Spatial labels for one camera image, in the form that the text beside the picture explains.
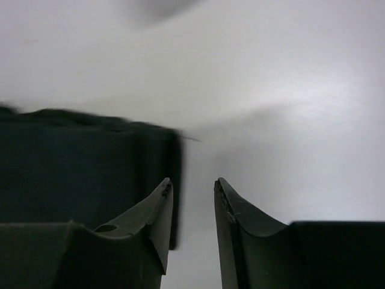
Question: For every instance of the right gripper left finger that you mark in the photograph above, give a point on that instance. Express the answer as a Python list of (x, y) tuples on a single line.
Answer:
[(129, 251)]

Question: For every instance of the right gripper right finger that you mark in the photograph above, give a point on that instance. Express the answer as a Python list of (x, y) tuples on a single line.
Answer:
[(258, 251)]

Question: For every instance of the black trousers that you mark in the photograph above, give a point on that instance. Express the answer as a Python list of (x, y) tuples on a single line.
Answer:
[(61, 165)]

